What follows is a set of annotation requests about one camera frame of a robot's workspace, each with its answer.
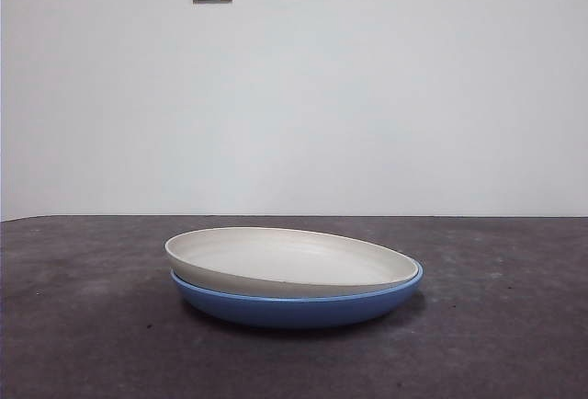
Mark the white round plate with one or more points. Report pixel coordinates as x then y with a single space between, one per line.
285 261

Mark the blue round plate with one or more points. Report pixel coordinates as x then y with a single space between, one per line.
298 314

